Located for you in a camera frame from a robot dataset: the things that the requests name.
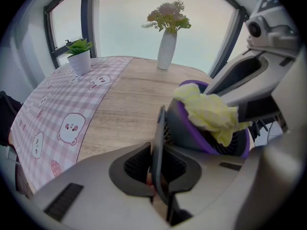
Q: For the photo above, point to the yellow cloth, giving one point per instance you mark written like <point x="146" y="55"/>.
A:
<point x="211" y="114"/>

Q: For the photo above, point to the pink checked table mat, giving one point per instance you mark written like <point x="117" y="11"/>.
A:
<point x="60" y="109"/>

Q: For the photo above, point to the white plant pot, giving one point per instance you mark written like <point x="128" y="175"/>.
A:
<point x="80" y="62"/>

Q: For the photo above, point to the pink and green flower bouquet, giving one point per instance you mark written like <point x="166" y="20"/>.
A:
<point x="169" y="15"/>

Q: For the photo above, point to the green leafy plant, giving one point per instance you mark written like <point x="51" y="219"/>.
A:
<point x="79" y="45"/>

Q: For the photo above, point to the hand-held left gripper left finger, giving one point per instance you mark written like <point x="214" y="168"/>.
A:
<point x="96" y="195"/>

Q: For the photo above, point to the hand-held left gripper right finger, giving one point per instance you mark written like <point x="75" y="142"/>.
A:
<point x="230" y="190"/>

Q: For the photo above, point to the white ribbed vase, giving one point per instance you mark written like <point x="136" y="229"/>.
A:
<point x="166" y="51"/>

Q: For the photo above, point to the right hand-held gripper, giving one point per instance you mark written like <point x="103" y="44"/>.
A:
<point x="275" y="32"/>

